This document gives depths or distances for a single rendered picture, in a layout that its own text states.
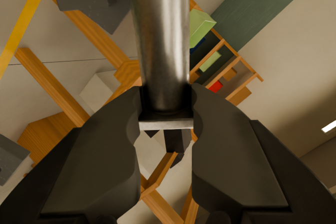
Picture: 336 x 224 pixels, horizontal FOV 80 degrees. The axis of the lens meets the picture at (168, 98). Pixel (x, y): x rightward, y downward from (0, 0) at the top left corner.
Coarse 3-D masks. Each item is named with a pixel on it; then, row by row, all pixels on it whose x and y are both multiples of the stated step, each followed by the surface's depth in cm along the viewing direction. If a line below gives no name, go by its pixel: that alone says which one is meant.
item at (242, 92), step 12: (192, 48) 541; (216, 48) 516; (204, 60) 534; (240, 60) 506; (192, 72) 551; (228, 72) 528; (252, 72) 503; (216, 84) 544; (228, 96) 530; (240, 96) 532
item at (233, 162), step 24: (192, 96) 12; (216, 96) 11; (216, 120) 9; (240, 120) 9; (216, 144) 8; (240, 144) 8; (192, 168) 7; (216, 168) 7; (240, 168) 7; (264, 168) 7; (192, 192) 7; (216, 192) 6; (240, 192) 6; (264, 192) 6; (240, 216) 6
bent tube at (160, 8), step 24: (144, 0) 9; (168, 0) 9; (144, 24) 10; (168, 24) 10; (144, 48) 10; (168, 48) 10; (144, 72) 11; (168, 72) 11; (144, 96) 13; (168, 96) 12; (144, 120) 12; (168, 120) 12; (192, 120) 12
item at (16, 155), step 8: (0, 136) 18; (0, 144) 17; (8, 144) 18; (16, 144) 18; (0, 152) 18; (8, 152) 18; (16, 152) 18; (24, 152) 18; (0, 160) 18; (8, 160) 18; (16, 160) 18; (24, 160) 19; (0, 168) 18; (8, 168) 18; (16, 168) 18; (0, 176) 19; (8, 176) 19; (0, 184) 19
